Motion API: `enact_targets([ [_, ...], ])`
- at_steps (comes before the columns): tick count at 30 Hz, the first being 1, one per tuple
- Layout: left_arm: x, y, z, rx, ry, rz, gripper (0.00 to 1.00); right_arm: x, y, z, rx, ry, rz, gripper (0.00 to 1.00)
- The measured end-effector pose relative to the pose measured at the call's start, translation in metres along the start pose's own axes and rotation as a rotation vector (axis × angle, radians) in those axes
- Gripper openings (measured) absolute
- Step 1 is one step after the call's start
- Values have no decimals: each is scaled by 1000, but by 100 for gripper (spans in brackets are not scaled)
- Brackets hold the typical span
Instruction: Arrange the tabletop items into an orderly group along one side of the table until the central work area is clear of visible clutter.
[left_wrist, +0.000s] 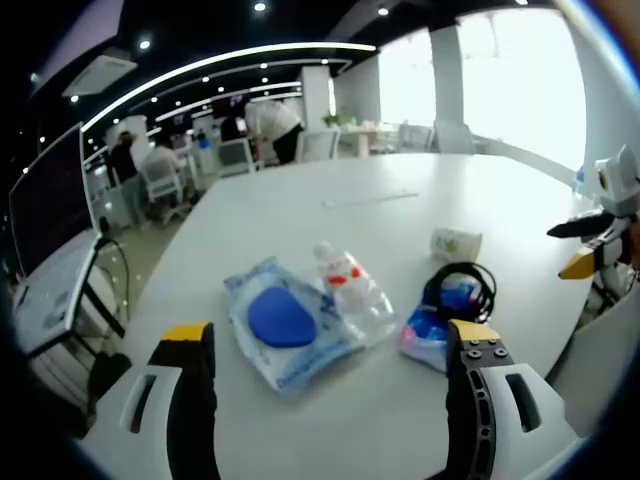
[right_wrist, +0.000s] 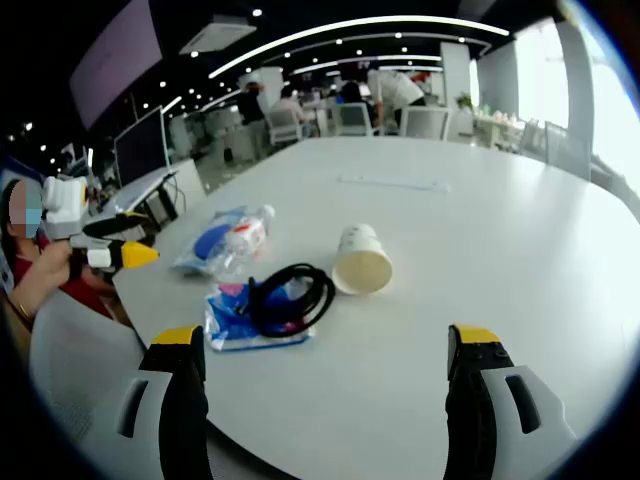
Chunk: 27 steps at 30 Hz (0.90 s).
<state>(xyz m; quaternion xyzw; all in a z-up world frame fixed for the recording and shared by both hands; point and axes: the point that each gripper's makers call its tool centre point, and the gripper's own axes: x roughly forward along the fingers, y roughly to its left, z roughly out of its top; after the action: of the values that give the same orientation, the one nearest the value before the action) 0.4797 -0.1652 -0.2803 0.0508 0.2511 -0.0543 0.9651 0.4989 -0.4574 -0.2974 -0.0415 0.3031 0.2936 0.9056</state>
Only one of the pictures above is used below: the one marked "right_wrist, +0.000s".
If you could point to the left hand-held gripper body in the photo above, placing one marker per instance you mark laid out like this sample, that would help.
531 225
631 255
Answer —
62 200

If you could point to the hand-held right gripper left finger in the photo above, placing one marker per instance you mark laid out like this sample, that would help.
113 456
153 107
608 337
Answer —
180 400

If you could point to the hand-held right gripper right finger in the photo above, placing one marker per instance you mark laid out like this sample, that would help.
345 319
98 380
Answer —
470 400

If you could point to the blue and white wipes packet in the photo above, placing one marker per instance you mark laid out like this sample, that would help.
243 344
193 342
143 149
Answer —
207 243

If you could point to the blue floral tissue pack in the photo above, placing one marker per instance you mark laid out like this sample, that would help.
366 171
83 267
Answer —
235 336

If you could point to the clear plastic water bottle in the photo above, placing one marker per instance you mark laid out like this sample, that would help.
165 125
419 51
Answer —
245 235

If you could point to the white paper cup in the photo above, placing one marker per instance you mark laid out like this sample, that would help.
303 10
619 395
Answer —
360 272

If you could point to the person's left hand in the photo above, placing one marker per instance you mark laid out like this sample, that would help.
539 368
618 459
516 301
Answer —
52 260

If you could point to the white side desk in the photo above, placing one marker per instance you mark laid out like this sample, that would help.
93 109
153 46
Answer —
142 186

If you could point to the dark computer monitor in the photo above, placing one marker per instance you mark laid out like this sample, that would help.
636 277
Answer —
142 147

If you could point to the white table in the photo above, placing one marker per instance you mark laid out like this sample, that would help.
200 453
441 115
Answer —
450 250

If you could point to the white office chair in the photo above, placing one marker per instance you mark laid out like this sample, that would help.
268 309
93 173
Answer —
425 123
355 118
567 150
285 126

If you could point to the ceiling air conditioner vent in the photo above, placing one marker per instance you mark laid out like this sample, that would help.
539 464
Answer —
217 34

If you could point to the white built-in power strip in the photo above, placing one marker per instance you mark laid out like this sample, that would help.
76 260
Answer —
395 182

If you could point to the green potted plant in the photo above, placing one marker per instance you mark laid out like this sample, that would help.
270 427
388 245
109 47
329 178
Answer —
464 101

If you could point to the large wall screen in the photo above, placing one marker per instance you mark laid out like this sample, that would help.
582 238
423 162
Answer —
115 65

